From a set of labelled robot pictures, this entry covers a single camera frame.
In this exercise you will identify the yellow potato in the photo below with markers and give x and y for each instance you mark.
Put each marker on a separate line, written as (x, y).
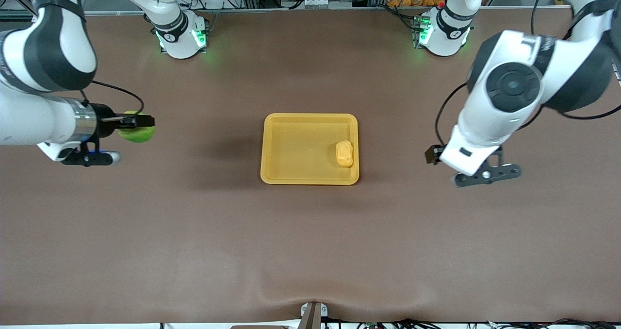
(344, 154)

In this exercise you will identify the yellow plastic tray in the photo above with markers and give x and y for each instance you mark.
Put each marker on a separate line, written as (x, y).
(301, 154)

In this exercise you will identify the brown table mat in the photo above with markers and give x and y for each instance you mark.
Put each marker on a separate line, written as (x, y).
(310, 246)

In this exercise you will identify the green apple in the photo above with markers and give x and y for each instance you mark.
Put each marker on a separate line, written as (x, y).
(138, 135)

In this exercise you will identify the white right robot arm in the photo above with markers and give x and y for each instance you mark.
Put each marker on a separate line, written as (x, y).
(48, 42)

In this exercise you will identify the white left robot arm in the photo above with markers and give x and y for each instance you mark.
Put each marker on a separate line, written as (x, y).
(509, 115)

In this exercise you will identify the aluminium table edge rail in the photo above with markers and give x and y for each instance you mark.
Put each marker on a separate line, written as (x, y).
(310, 9)

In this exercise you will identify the grey terminal strip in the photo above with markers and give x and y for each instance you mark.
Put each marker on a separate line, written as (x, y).
(316, 2)

